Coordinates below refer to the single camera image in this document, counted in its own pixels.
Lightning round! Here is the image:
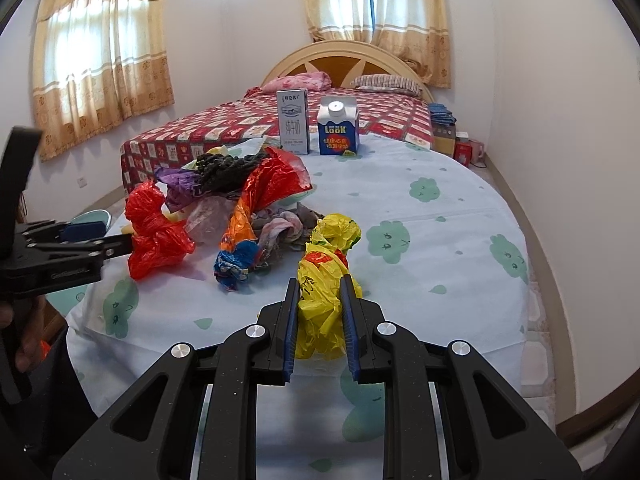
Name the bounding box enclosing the black rope bundle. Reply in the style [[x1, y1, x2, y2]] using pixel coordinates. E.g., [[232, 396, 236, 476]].
[[194, 151, 263, 196]]

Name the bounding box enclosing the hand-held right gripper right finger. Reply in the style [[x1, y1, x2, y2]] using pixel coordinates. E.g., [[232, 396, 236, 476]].
[[339, 274, 583, 480]]

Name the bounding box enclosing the blue milk carton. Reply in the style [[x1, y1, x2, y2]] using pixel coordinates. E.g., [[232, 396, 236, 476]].
[[316, 96, 360, 156]]

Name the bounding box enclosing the purple plastic bag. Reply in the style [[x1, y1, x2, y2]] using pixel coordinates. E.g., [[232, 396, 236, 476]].
[[154, 165, 211, 213]]

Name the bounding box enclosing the red plastic bag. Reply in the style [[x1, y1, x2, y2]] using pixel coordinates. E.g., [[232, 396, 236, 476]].
[[124, 180, 197, 281]]

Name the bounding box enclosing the narrow beige curtain panel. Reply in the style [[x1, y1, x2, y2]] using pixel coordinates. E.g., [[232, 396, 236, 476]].
[[299, 0, 376, 43], [372, 0, 452, 90]]

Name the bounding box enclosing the person's left hand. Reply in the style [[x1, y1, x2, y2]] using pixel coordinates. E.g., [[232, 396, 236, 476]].
[[0, 300, 43, 373]]

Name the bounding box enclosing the wooden bed headboard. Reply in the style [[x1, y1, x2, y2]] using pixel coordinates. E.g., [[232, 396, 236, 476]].
[[260, 40, 436, 103]]

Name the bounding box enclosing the pink pillow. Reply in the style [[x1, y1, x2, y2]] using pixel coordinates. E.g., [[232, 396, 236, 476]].
[[262, 71, 332, 92]]

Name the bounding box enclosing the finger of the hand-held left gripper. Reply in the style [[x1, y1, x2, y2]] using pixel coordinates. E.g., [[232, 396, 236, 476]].
[[36, 234, 135, 262], [15, 219, 107, 244]]

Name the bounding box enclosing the striped pillow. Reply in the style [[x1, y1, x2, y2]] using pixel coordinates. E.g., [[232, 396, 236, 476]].
[[350, 74, 423, 97]]

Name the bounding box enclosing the white milk carton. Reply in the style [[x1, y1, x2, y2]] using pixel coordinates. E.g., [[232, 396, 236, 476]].
[[276, 89, 309, 156]]

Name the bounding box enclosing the grey-pink crumpled bag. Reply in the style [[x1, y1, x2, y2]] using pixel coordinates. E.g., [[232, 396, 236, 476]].
[[250, 205, 326, 268]]

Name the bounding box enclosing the red patterned bedspread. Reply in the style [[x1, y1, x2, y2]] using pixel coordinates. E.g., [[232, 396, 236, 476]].
[[120, 85, 433, 196]]

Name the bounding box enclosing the brown cardboard box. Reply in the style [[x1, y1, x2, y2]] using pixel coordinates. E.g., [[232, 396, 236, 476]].
[[432, 122, 458, 157]]

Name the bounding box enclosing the wide beige window curtain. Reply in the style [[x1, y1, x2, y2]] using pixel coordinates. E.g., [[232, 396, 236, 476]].
[[32, 0, 176, 162]]

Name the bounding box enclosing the clear plastic bag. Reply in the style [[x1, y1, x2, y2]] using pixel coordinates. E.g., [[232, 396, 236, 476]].
[[185, 196, 241, 245]]

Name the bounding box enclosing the light printed plastic bag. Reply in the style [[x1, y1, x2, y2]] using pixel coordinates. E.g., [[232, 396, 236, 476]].
[[190, 136, 282, 163]]

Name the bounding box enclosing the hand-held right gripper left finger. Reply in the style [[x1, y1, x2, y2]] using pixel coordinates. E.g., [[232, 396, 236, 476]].
[[52, 277, 301, 480]]

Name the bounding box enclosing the orange and blue foil bag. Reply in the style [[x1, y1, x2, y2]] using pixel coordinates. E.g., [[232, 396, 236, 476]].
[[214, 146, 313, 292]]

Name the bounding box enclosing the yellow plastic bag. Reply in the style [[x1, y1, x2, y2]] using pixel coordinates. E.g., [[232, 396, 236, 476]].
[[295, 213, 363, 361]]

